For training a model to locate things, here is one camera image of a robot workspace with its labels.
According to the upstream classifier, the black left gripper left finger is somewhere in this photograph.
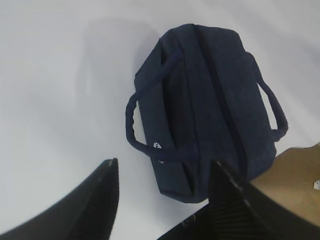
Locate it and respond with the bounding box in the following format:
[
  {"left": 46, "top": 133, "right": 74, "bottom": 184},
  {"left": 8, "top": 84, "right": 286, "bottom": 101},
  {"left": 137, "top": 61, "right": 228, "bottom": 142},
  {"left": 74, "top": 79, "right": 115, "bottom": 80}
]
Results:
[{"left": 0, "top": 158, "right": 119, "bottom": 240}]

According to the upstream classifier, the navy blue fabric bag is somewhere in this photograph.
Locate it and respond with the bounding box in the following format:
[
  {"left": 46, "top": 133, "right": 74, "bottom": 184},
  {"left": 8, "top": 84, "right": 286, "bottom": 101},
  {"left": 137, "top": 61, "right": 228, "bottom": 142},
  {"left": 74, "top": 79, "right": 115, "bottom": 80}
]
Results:
[{"left": 125, "top": 24, "right": 289, "bottom": 204}]

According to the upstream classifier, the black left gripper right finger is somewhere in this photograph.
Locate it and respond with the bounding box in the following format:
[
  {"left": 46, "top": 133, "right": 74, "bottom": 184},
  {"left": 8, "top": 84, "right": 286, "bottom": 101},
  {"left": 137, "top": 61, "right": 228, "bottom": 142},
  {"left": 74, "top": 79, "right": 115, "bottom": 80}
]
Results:
[{"left": 208, "top": 159, "right": 320, "bottom": 240}]

